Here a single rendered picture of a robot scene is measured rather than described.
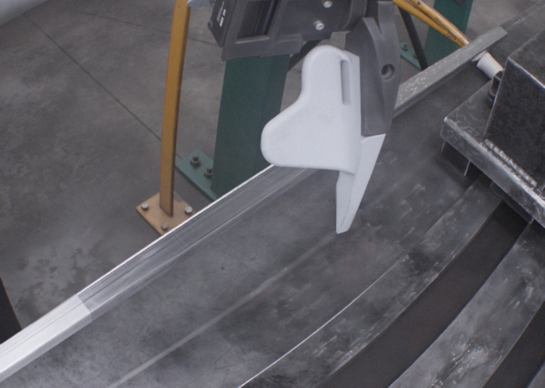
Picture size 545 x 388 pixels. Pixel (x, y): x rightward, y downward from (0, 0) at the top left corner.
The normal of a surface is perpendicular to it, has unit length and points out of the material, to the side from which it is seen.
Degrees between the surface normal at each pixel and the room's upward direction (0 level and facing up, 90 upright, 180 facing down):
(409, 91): 11
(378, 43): 57
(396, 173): 0
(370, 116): 67
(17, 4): 90
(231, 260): 0
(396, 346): 0
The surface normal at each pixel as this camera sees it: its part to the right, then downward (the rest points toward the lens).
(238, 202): 0.25, -0.56
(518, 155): -0.69, 0.46
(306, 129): 0.44, 0.35
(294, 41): 0.39, 0.79
